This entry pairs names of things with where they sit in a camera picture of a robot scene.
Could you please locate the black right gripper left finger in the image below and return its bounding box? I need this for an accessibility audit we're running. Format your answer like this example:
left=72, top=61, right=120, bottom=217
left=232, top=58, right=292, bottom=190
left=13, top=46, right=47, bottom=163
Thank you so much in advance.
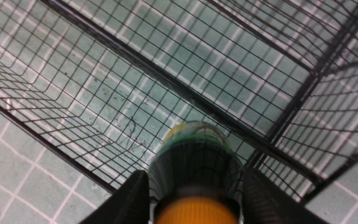
left=80, top=170, right=150, bottom=224

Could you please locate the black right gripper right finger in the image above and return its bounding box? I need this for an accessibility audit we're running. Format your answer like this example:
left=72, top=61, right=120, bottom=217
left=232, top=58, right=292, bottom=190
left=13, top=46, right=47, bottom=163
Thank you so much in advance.
left=242, top=168, right=327, bottom=224

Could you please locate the orange-capped oyster sauce bottle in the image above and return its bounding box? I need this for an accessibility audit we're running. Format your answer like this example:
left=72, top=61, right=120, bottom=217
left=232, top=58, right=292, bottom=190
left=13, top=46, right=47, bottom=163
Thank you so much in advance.
left=147, top=121, right=242, bottom=224

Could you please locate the green checkered tablecloth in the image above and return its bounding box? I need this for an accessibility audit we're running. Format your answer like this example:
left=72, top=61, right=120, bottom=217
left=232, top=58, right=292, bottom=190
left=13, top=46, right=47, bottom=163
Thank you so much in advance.
left=0, top=0, right=358, bottom=224

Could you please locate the black wire mesh shelf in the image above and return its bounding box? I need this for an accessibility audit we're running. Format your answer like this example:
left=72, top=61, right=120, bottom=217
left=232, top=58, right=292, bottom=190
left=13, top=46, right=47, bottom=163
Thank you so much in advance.
left=0, top=0, right=358, bottom=204

